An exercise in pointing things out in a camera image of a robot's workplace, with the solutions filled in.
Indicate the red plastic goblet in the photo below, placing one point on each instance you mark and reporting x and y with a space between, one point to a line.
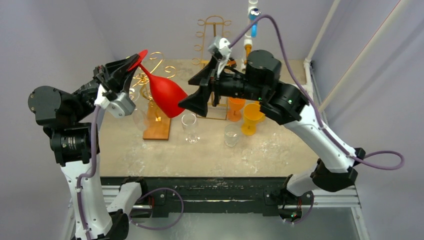
165 92

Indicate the white pvc pipe frame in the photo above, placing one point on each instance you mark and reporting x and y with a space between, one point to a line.
307 63

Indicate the aluminium rail frame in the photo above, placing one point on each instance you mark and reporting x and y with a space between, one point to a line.
347 198

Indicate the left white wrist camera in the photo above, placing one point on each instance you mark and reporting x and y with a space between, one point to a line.
120 107

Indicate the clear wine glass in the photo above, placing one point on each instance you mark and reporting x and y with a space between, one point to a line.
139 115

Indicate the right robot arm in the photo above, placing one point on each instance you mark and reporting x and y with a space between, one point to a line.
289 107

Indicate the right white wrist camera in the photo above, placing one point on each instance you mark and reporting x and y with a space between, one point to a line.
221 51

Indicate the small clear tumbler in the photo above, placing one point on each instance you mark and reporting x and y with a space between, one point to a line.
231 135

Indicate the gold tall wire rack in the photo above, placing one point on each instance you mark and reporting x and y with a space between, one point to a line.
212 26

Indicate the orange plastic goblet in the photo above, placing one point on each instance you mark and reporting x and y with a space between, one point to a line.
235 105

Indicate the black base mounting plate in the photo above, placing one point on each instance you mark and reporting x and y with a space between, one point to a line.
211 195

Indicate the yellow goblet front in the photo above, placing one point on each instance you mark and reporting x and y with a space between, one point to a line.
251 117

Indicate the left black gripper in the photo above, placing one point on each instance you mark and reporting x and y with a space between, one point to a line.
118 67

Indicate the orange faucet tap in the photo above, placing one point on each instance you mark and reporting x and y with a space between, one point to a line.
248 49

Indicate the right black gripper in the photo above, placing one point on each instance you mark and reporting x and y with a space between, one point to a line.
214 84

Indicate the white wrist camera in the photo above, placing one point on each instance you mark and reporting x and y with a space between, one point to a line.
120 107
221 51

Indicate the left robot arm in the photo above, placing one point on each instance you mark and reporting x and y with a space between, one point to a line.
70 120

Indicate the small black orange object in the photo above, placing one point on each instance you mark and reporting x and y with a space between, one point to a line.
231 63

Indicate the clear stemmed glass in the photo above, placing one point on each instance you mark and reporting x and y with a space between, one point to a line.
189 123

